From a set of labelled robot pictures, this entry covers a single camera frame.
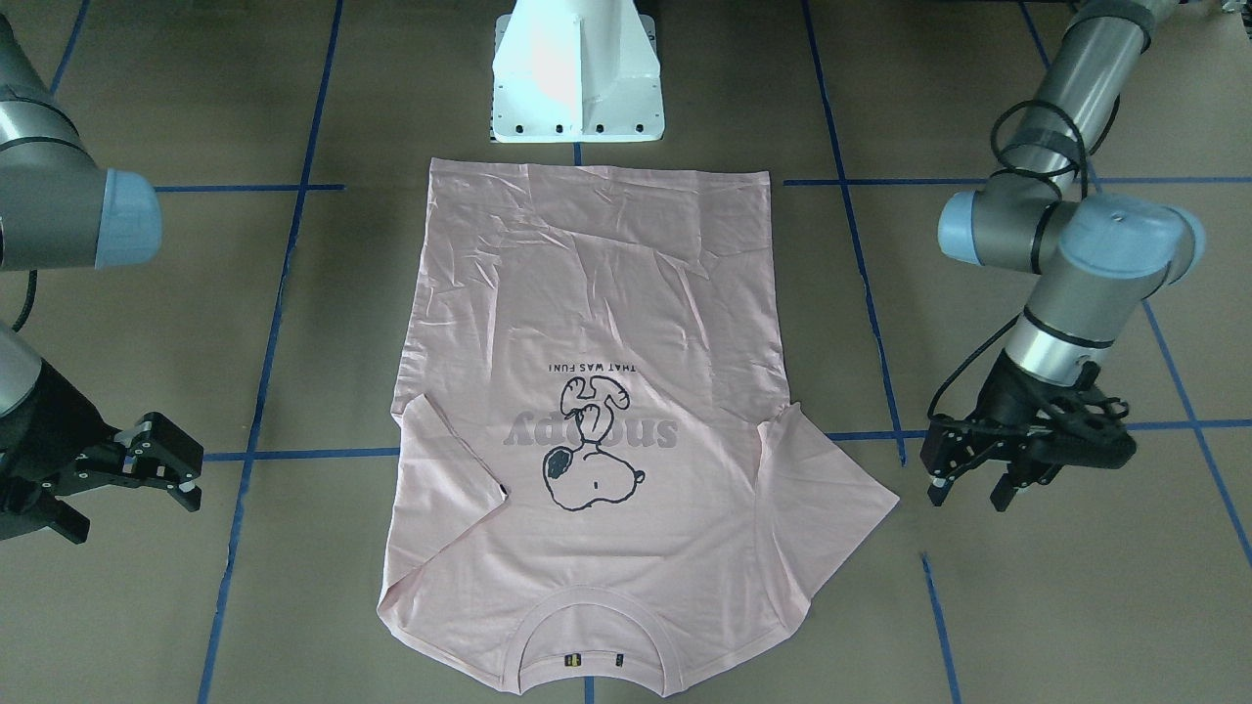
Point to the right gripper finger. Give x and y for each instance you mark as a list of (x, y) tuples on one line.
[(156, 441), (180, 481)]

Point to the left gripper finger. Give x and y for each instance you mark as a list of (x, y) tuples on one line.
[(1019, 475), (943, 480)]

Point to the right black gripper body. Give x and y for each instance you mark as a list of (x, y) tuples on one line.
[(51, 418)]

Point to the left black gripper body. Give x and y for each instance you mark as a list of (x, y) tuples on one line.
[(1002, 395)]

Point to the pink Snoopy t-shirt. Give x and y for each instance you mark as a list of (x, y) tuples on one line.
[(601, 470)]

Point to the right silver-grey robot arm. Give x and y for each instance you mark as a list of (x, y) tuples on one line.
[(61, 210)]

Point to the left silver-grey robot arm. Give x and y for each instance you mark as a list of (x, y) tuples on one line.
[(1097, 257)]

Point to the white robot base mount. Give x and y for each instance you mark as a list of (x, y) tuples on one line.
[(576, 72)]

